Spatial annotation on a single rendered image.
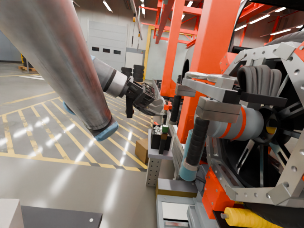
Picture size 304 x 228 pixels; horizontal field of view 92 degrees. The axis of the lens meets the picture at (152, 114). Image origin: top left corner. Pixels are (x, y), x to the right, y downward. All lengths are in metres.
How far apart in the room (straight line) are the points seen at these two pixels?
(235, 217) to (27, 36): 0.73
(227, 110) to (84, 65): 0.32
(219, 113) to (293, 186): 0.23
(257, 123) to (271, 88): 0.21
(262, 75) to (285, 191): 0.28
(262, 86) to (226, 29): 0.68
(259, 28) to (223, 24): 15.42
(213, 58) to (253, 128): 0.54
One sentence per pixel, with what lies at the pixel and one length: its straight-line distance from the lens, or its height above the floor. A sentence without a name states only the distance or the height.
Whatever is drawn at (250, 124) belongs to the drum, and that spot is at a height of 0.87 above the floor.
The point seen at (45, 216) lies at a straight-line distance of 0.94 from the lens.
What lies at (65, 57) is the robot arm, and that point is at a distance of 0.24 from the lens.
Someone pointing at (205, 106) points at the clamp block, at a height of 0.93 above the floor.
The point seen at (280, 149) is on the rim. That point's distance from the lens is 0.66.
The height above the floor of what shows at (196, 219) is 0.15.
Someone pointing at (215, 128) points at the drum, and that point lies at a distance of 0.56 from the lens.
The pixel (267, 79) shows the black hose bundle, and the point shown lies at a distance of 0.43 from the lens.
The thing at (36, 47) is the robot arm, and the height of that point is 1.01.
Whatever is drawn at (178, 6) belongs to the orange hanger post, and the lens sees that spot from 3.07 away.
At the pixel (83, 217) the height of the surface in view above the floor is 0.30.
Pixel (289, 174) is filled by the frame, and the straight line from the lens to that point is 0.50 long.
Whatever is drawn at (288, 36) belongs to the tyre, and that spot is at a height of 1.16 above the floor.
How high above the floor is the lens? 1.00
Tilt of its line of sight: 17 degrees down
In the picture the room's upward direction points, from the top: 8 degrees clockwise
